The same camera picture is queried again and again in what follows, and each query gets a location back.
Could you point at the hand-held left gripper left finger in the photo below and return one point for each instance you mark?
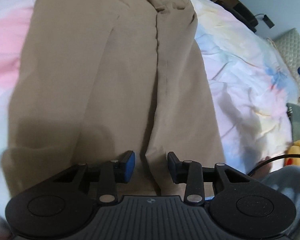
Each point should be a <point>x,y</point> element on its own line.
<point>128,167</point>

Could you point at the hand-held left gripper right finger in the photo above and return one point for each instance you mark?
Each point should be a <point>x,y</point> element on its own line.
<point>172,167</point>

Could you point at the tan khaki trousers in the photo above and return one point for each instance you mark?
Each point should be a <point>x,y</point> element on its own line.
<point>90,80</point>

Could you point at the quilted grey headboard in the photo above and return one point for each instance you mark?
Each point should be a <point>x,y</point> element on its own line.
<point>290,50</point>

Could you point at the pastel tie-dye bed sheet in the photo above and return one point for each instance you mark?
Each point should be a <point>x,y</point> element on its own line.
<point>240,67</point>

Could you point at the yellow plush toy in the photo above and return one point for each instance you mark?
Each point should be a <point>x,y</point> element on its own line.
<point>296,150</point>

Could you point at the person's light blue pants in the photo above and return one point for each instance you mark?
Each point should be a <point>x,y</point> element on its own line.
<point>282,185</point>

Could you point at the black wall charger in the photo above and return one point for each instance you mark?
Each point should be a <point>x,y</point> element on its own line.
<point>268,21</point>

